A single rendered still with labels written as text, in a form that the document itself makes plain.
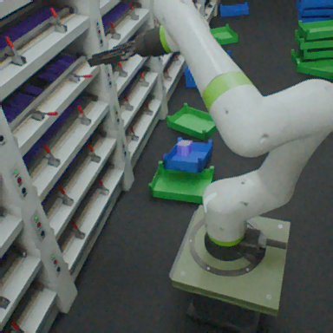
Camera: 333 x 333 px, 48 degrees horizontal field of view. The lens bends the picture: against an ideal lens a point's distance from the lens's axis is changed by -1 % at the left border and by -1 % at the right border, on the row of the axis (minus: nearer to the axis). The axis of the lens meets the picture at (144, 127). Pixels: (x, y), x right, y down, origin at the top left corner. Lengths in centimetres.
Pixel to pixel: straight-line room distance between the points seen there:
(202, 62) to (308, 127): 27
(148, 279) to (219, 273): 48
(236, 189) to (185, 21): 51
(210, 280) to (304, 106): 65
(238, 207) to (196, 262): 27
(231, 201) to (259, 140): 37
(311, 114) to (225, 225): 47
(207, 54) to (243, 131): 22
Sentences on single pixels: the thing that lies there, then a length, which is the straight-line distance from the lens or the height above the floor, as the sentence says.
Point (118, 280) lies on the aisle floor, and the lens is 169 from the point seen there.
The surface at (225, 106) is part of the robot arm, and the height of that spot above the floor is 95.
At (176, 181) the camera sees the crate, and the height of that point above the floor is 0.
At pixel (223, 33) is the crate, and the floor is 0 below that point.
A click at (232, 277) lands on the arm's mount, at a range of 126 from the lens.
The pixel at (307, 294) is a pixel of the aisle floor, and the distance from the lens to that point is 165.
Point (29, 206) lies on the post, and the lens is 127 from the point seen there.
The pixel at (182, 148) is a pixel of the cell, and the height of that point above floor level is 8.
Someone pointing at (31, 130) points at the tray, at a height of 76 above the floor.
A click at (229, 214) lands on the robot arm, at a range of 113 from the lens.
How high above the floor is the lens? 137
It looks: 33 degrees down
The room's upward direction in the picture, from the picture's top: 10 degrees counter-clockwise
